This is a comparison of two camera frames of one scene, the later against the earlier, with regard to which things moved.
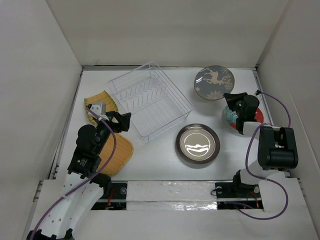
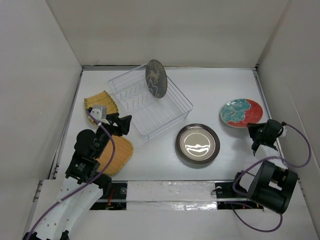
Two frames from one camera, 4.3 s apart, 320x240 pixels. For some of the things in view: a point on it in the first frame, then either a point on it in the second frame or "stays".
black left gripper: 122,123 stays
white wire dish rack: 154,104 stays
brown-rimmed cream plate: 198,144 stays
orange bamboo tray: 123,152 stays
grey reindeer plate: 212,82 → 156,78
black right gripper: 231,98 → 251,127
